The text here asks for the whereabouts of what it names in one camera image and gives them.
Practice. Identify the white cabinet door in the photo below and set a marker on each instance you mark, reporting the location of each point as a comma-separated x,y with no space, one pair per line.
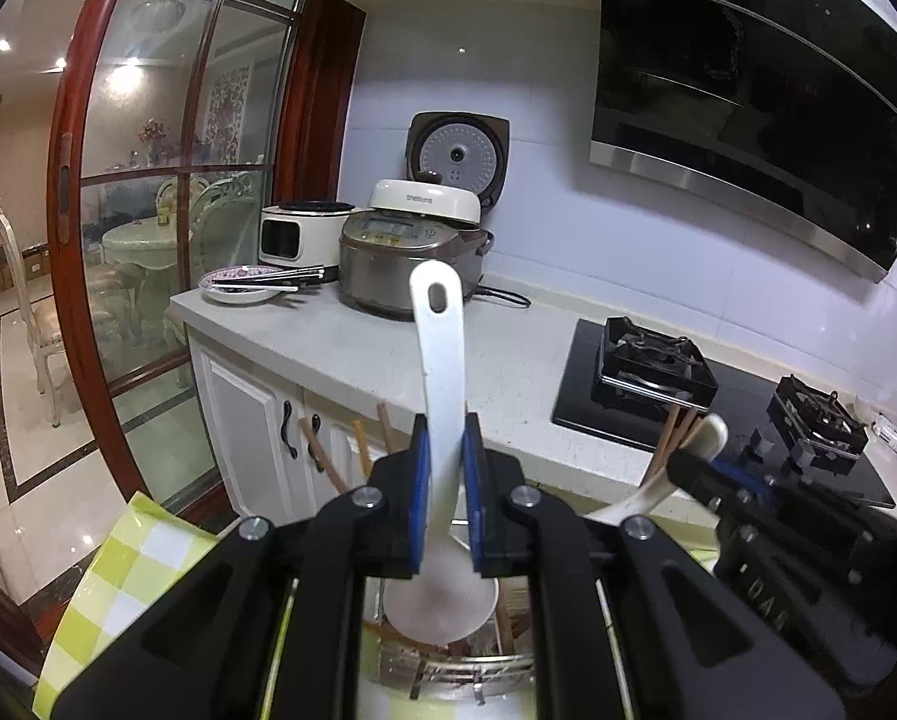
246,420

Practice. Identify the floral patterned wooden chopstick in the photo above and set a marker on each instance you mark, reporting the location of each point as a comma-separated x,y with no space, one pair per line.
360,450

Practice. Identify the white oval pot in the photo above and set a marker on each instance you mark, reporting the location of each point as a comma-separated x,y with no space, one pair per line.
426,202

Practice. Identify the patterned ceramic plate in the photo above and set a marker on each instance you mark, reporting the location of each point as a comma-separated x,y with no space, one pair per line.
238,294

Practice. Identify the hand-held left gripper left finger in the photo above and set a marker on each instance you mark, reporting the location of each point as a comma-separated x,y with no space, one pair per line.
418,495

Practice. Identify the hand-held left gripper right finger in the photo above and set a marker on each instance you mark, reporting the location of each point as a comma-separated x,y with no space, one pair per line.
474,495

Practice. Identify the stove knob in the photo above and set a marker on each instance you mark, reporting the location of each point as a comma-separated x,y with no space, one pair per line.
762,446

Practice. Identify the black chopstick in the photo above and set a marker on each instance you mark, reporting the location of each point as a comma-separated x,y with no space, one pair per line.
291,281
291,274

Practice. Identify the brown silver rice cooker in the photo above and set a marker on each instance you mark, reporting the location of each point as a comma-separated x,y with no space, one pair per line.
411,270

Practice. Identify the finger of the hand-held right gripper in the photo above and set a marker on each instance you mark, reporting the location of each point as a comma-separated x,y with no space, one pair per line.
699,480
741,476

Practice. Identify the white dining chair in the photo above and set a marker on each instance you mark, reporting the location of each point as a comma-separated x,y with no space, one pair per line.
32,315

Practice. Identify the white plastic rice paddle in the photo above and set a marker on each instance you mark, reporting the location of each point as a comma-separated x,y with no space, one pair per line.
444,390

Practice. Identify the black glass gas cooktop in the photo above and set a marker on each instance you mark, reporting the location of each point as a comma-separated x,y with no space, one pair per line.
733,405

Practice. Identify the red wooden glass sliding door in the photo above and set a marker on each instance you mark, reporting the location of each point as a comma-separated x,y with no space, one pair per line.
73,315

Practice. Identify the flower vase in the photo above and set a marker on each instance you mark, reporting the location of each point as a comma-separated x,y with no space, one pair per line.
152,136

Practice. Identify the brown wooden chopstick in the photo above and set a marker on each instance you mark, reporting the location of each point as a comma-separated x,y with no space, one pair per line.
690,431
386,427
328,465
662,442

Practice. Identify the white stone kitchen counter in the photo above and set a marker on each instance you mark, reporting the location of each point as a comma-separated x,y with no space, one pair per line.
508,360

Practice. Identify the round dining table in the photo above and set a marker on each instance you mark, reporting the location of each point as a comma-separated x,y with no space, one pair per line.
144,240

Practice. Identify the green white checkered tablecloth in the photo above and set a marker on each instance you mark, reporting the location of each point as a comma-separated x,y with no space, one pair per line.
141,562

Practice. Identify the wooden chopsticks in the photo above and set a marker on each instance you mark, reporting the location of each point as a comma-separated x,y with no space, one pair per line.
343,420

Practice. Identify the black glass range hood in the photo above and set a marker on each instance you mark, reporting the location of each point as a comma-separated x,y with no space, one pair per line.
756,90

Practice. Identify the small white rice cooker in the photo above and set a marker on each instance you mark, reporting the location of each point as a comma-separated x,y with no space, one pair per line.
298,236

